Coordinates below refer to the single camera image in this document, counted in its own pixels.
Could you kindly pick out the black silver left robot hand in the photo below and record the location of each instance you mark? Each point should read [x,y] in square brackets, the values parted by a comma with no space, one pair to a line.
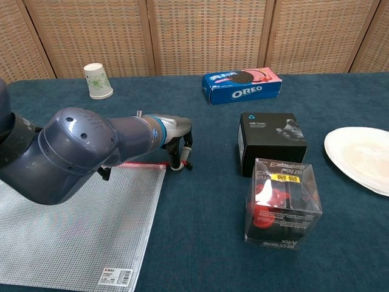
[177,124]

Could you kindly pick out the clear mesh zipper pouch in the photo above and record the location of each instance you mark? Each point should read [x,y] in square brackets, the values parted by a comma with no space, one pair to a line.
[91,228]

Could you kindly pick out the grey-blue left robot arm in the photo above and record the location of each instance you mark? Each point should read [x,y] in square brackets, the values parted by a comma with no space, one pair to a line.
[70,152]

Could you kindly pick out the blue Oreo cookie box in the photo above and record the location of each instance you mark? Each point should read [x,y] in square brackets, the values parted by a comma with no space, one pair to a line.
[243,91]

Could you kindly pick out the teal tablecloth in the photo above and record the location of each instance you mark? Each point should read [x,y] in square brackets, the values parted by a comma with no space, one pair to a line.
[197,213]

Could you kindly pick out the white paper cup green print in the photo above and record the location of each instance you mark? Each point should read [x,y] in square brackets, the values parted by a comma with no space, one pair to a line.
[97,82]

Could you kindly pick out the black cardboard box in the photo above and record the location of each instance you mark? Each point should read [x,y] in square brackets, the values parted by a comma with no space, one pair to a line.
[273,137]

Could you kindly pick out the clear plastic box red contents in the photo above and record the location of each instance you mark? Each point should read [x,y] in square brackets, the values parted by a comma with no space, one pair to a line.
[282,213]

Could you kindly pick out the white plate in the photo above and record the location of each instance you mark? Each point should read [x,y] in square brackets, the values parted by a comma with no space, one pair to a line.
[358,155]

